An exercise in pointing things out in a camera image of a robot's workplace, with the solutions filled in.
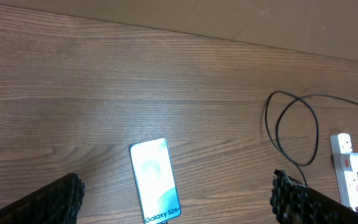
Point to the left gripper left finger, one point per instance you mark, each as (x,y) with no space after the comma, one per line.
(56,203)

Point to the white charger plug adapter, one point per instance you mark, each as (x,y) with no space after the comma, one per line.
(354,162)

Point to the white power strip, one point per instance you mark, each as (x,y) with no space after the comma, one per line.
(346,176)

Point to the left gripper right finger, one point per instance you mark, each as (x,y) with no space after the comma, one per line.
(295,203)

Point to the Samsung Galaxy smartphone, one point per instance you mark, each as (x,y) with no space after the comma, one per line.
(154,177)

